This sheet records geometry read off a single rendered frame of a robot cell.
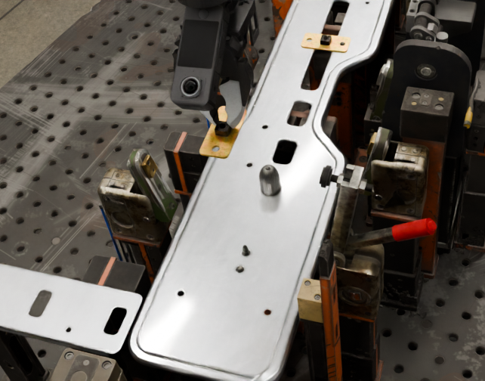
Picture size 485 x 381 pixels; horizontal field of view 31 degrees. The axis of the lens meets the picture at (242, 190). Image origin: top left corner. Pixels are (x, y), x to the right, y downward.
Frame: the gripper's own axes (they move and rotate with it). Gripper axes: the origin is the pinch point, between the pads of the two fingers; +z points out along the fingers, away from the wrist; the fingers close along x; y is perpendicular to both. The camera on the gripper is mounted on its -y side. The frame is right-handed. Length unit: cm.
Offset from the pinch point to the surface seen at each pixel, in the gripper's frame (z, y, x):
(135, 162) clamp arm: 15.6, 3.9, 16.8
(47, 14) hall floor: 125, 154, 140
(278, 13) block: 46, 76, 19
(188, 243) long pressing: 26.9, -0.5, 8.8
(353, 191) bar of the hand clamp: 6.2, -2.3, -17.0
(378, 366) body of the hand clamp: 55, 2, -20
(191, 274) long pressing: 27.0, -5.8, 6.4
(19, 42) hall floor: 125, 137, 144
